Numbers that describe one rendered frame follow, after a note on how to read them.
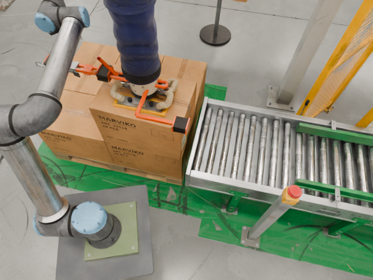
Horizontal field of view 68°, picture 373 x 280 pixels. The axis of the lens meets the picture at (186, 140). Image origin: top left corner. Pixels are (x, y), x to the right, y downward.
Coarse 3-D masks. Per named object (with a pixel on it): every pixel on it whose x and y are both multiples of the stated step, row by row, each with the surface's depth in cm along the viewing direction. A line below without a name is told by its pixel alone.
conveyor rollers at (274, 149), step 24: (216, 120) 220; (240, 120) 220; (264, 120) 220; (216, 144) 209; (240, 144) 209; (264, 144) 209; (288, 144) 209; (312, 144) 209; (336, 144) 210; (360, 144) 210; (288, 168) 199; (312, 168) 199; (336, 168) 200; (360, 168) 201; (312, 192) 190
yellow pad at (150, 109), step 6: (126, 96) 177; (132, 96) 177; (114, 102) 175; (120, 102) 174; (126, 102) 174; (132, 102) 174; (150, 102) 171; (156, 102) 175; (126, 108) 174; (132, 108) 173; (144, 108) 172; (150, 108) 172; (156, 108) 172; (156, 114) 172; (162, 114) 171
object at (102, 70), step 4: (100, 64) 172; (100, 68) 172; (104, 68) 172; (96, 72) 169; (100, 72) 170; (104, 72) 170; (108, 72) 169; (96, 76) 171; (100, 76) 169; (104, 76) 168; (108, 76) 169; (100, 80) 172; (104, 80) 171; (108, 80) 171
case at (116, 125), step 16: (112, 80) 187; (96, 96) 179; (160, 96) 180; (176, 96) 180; (192, 96) 182; (96, 112) 177; (112, 112) 173; (128, 112) 173; (176, 112) 174; (192, 112) 201; (112, 128) 189; (128, 128) 183; (144, 128) 177; (160, 128) 171; (128, 144) 203; (144, 144) 196; (160, 144) 189; (176, 144) 183
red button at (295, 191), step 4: (288, 188) 140; (292, 188) 139; (296, 188) 139; (300, 188) 140; (288, 192) 139; (292, 192) 138; (296, 192) 138; (300, 192) 138; (292, 196) 137; (296, 196) 137; (300, 196) 138
